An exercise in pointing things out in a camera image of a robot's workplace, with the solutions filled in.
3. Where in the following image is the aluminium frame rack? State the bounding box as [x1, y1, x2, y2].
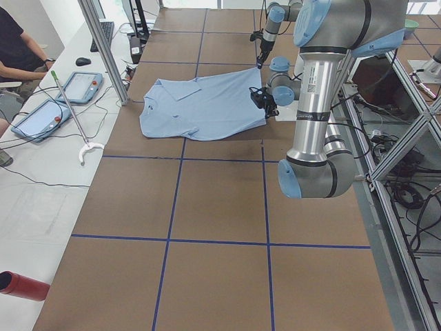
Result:
[334, 41, 440, 330]

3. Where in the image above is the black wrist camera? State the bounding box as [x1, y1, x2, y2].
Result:
[249, 87, 265, 109]
[249, 30, 263, 42]

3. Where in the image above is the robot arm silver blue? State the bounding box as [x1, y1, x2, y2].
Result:
[257, 1, 407, 199]
[254, 1, 302, 69]

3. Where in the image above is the black keyboard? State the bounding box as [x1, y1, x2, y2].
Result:
[90, 21, 115, 53]

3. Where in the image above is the near blue teach pendant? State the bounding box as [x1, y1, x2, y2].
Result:
[10, 99, 71, 143]

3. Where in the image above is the black computer mouse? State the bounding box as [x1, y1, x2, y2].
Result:
[75, 57, 91, 67]

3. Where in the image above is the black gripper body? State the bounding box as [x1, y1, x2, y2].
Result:
[263, 99, 279, 117]
[258, 39, 274, 59]

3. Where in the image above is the light blue t-shirt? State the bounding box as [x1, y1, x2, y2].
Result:
[139, 68, 266, 141]

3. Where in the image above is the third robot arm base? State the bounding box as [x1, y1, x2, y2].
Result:
[408, 48, 440, 84]

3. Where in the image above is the far blue teach pendant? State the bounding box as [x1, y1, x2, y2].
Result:
[63, 72, 103, 105]

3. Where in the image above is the black power adapter with label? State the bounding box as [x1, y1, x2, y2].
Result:
[129, 36, 143, 64]

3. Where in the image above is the red cylindrical bottle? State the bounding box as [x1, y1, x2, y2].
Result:
[1, 271, 50, 301]

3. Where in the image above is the reacher grabber stick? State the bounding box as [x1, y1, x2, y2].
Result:
[50, 70, 105, 166]

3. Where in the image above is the blue teach pendant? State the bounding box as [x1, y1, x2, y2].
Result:
[63, 72, 103, 105]
[10, 99, 71, 143]

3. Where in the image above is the aluminium frame post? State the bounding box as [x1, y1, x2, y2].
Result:
[78, 0, 128, 106]

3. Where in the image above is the seated person in black shirt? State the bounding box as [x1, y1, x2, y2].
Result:
[0, 6, 56, 139]

